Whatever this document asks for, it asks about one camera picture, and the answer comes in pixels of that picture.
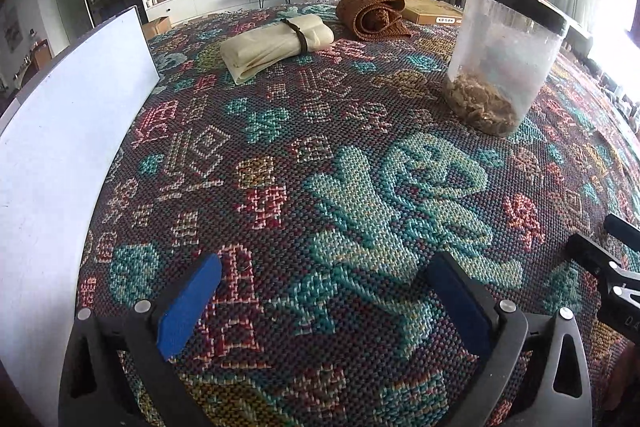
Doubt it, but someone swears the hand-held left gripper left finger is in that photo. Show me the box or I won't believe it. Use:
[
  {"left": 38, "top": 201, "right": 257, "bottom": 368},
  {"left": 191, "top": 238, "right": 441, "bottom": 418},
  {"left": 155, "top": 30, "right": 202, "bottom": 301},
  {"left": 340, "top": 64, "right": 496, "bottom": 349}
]
[{"left": 59, "top": 253, "right": 223, "bottom": 427}]

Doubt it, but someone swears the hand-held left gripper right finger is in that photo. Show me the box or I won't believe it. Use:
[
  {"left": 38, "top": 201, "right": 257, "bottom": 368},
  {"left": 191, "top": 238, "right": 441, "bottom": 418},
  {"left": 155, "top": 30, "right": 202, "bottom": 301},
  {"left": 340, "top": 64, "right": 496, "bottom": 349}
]
[{"left": 425, "top": 251, "right": 593, "bottom": 427}]

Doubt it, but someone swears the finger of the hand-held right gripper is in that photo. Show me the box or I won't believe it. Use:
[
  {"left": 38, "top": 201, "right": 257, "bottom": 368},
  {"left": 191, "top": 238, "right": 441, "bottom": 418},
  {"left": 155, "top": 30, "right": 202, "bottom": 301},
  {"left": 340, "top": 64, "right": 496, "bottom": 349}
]
[
  {"left": 603, "top": 214, "right": 640, "bottom": 253},
  {"left": 566, "top": 233, "right": 627, "bottom": 279}
]

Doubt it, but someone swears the cream cloth roll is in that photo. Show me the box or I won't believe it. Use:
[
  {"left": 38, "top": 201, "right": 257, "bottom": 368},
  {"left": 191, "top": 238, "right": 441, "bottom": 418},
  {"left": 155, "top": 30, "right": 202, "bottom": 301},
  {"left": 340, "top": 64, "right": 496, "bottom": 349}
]
[{"left": 220, "top": 13, "right": 335, "bottom": 85}]

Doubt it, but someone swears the brown knitted roll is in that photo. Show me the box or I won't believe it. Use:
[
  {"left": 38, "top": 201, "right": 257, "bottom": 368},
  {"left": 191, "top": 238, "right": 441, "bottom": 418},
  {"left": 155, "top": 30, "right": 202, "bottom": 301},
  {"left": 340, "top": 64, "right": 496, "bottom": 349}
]
[{"left": 336, "top": 0, "right": 412, "bottom": 42}]

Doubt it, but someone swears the patterned woven blanket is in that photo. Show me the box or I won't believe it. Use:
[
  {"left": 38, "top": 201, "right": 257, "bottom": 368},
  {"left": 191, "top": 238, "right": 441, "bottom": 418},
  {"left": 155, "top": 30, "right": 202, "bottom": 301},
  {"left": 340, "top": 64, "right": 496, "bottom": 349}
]
[{"left": 75, "top": 0, "right": 640, "bottom": 427}]

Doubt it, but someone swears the white board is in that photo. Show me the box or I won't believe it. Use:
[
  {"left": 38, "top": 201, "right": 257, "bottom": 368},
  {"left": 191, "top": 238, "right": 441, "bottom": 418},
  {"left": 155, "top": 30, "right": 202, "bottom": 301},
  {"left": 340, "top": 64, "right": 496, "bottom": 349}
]
[{"left": 0, "top": 6, "right": 161, "bottom": 427}]

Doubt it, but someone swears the clear plastic jar black lid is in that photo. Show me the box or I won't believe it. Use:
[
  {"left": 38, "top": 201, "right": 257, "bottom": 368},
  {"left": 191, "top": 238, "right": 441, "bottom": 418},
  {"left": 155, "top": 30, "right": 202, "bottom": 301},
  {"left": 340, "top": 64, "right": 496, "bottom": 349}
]
[{"left": 441, "top": 0, "right": 569, "bottom": 138}]

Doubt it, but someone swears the open cardboard box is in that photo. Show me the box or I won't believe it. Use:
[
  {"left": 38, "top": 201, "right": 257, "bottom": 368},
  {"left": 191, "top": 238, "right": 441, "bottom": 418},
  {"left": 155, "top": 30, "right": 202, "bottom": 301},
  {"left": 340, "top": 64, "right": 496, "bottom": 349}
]
[{"left": 141, "top": 16, "right": 173, "bottom": 42}]

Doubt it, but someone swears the flat cardboard box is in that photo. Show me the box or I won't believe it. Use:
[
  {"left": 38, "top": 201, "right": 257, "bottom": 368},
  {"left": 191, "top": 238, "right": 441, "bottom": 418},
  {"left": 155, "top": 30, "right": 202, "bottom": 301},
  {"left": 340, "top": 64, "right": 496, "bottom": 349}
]
[{"left": 400, "top": 0, "right": 465, "bottom": 26}]

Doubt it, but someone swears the framed wall picture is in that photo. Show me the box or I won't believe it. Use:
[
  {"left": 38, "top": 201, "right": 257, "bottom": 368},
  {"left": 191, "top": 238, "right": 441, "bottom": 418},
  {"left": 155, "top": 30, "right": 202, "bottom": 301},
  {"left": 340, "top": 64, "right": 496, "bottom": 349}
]
[{"left": 4, "top": 7, "right": 23, "bottom": 52}]

